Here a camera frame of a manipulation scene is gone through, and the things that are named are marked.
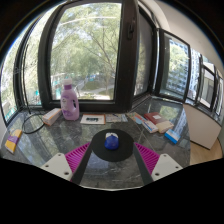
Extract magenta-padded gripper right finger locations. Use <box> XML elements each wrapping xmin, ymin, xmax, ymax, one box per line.
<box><xmin>132</xmin><ymin>142</ymin><xmax>184</xmax><ymax>186</ymax></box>

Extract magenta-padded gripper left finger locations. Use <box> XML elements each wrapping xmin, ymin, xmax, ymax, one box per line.
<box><xmin>40</xmin><ymin>142</ymin><xmax>94</xmax><ymax>186</ymax></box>

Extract blue and white computer mouse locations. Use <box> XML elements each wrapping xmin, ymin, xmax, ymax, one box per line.
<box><xmin>103</xmin><ymin>131</ymin><xmax>120</xmax><ymax>151</ymax></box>

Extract black round mouse pad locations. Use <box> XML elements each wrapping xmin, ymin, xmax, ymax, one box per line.
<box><xmin>90</xmin><ymin>128</ymin><xmax>135</xmax><ymax>163</ymax></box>

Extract white and blue box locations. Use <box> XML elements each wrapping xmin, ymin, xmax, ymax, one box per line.
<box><xmin>142</xmin><ymin>119</ymin><xmax>160</xmax><ymax>135</ymax></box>

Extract cream book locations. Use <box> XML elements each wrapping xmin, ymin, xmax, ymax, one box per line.
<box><xmin>156</xmin><ymin>119</ymin><xmax>175</xmax><ymax>135</ymax></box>

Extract red book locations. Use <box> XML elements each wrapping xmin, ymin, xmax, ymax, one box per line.
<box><xmin>143</xmin><ymin>112</ymin><xmax>168</xmax><ymax>126</ymax></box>

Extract white booklet with dark picture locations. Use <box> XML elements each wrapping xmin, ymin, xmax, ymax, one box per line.
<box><xmin>79</xmin><ymin>113</ymin><xmax>107</xmax><ymax>126</ymax></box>

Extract colourful pamphlet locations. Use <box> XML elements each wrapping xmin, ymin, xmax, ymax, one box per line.
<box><xmin>126</xmin><ymin>111</ymin><xmax>148</xmax><ymax>126</ymax></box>

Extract white and orange cardboard box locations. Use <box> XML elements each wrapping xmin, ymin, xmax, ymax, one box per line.
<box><xmin>41</xmin><ymin>107</ymin><xmax>64</xmax><ymax>127</ymax></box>

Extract printed paper map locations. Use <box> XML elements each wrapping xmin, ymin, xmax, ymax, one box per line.
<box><xmin>105</xmin><ymin>113</ymin><xmax>129</xmax><ymax>124</ymax></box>

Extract purple detergent bottle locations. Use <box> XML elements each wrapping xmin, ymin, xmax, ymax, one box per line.
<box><xmin>60</xmin><ymin>78</ymin><xmax>81</xmax><ymax>122</ymax></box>

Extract yellow and purple packet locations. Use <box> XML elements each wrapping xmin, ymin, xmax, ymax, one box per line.
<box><xmin>4</xmin><ymin>128</ymin><xmax>24</xmax><ymax>155</ymax></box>

